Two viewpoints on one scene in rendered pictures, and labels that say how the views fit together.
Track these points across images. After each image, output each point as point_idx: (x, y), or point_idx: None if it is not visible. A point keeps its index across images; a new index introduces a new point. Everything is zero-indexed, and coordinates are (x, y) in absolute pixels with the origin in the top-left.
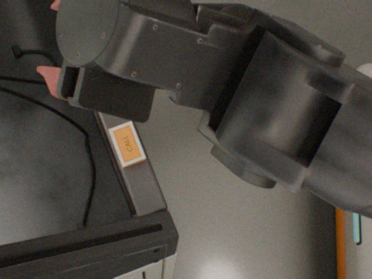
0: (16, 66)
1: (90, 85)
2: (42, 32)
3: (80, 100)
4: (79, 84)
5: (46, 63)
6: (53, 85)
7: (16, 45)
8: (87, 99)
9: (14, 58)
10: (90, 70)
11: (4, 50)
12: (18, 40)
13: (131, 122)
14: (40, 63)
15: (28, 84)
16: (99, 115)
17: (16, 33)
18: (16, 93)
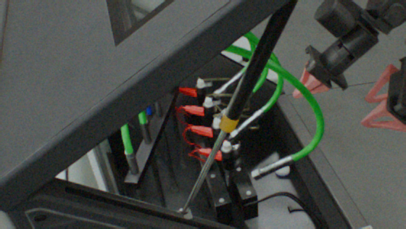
0: (290, 217)
1: (404, 100)
2: (304, 201)
3: (402, 104)
4: (399, 98)
5: (307, 215)
6: (383, 106)
7: (291, 206)
8: (404, 105)
9: (289, 213)
10: (404, 93)
11: (283, 209)
12: (291, 204)
13: (370, 226)
14: (304, 215)
15: (298, 225)
16: (350, 225)
17: (289, 201)
18: (305, 208)
